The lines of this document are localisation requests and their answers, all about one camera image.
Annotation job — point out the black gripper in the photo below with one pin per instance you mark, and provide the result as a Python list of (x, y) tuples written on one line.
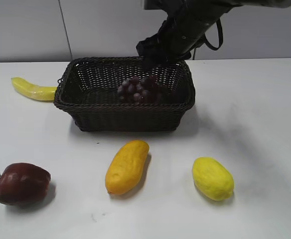
[(173, 42)]

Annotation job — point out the purple grape bunch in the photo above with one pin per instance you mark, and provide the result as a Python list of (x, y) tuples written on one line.
[(146, 90)]

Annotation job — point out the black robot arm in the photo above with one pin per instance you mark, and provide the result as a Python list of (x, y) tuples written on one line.
[(207, 10)]

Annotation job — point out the black wicker basket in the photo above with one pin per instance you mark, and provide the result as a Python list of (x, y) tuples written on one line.
[(87, 91)]

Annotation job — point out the yellow banana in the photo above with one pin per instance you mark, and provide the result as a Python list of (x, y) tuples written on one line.
[(32, 91)]

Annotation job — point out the orange mango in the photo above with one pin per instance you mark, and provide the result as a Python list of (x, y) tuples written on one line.
[(126, 168)]

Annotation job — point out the yellow lemon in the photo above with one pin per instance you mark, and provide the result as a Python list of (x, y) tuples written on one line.
[(212, 179)]

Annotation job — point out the dark red apple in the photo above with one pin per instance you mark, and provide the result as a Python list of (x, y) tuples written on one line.
[(23, 184)]

